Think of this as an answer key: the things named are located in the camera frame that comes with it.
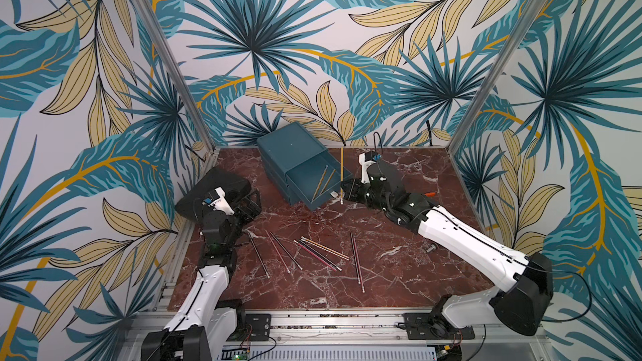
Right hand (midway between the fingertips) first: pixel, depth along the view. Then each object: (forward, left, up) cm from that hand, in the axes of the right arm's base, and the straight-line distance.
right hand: (340, 183), depth 75 cm
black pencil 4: (-12, -6, -26) cm, 30 cm away
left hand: (+1, +28, -9) cm, 30 cm away
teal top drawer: (+8, +9, -11) cm, 16 cm away
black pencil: (-11, +28, -26) cm, 40 cm away
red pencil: (-11, +21, -26) cm, 35 cm away
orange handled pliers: (+12, -40, -26) cm, 49 cm away
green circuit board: (-40, +30, -29) cm, 57 cm away
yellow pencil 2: (+9, +3, -11) cm, 15 cm away
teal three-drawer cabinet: (+21, +18, -5) cm, 28 cm away
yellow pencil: (+8, +6, -10) cm, 14 cm away
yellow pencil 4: (-9, +5, -26) cm, 28 cm away
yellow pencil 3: (+3, -1, 0) cm, 3 cm away
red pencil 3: (-16, -7, -26) cm, 31 cm away
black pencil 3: (-11, +7, -26) cm, 29 cm away
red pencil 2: (-12, +9, -26) cm, 30 cm away
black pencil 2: (-12, +17, -26) cm, 33 cm away
